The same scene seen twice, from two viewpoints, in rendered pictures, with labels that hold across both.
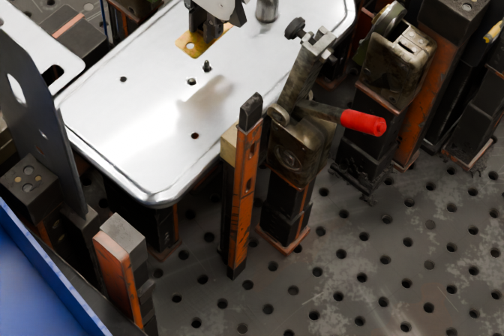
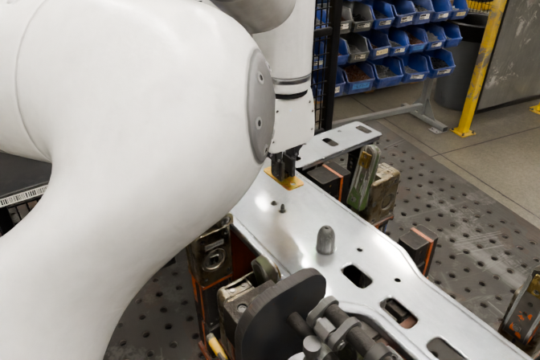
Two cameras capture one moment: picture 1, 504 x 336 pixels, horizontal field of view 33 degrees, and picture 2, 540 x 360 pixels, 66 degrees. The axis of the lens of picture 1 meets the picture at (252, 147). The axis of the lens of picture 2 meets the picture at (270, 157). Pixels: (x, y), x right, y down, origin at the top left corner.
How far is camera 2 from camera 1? 1.10 m
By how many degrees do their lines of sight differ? 72
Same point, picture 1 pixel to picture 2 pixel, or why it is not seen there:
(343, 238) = not seen: outside the picture
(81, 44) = (318, 174)
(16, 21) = (333, 149)
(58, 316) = not seen: hidden behind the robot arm
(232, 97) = (255, 218)
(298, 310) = (157, 344)
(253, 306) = (173, 318)
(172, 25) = (321, 201)
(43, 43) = (316, 156)
